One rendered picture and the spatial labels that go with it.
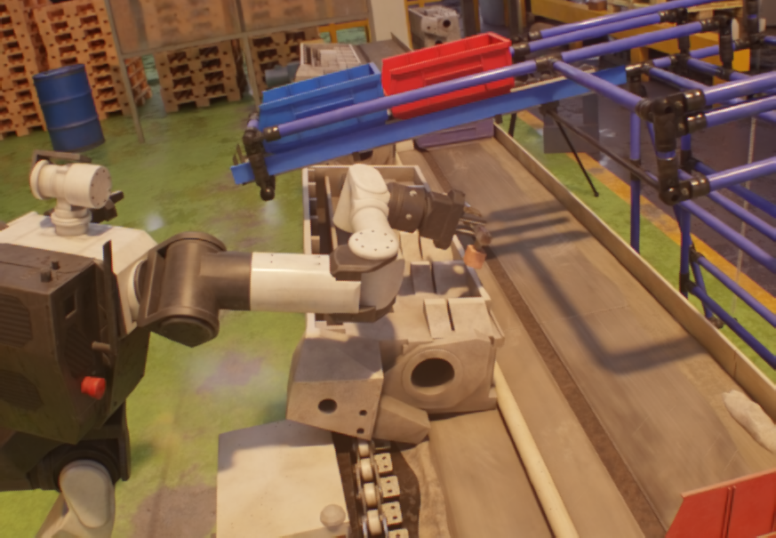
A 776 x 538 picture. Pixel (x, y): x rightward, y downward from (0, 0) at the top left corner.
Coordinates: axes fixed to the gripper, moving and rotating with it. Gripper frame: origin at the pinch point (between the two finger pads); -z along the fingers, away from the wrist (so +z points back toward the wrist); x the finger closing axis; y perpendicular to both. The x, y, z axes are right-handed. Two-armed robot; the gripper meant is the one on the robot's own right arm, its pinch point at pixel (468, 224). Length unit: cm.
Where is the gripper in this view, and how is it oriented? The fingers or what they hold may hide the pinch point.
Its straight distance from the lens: 137.7
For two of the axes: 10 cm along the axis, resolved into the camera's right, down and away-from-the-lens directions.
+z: -9.5, -2.3, -2.4
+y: 1.4, 3.9, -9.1
